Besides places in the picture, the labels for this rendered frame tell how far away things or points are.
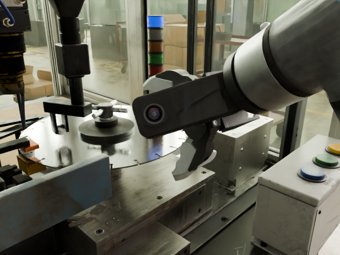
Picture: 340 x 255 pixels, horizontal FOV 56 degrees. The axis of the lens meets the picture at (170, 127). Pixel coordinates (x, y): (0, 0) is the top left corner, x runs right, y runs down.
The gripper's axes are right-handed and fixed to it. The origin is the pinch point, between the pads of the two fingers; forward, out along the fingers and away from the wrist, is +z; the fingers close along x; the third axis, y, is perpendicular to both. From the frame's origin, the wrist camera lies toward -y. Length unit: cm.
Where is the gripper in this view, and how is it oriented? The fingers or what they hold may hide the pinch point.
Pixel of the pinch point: (155, 133)
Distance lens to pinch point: 47.9
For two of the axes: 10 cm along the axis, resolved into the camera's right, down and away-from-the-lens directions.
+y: 8.1, -2.1, 5.4
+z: -4.8, 2.8, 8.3
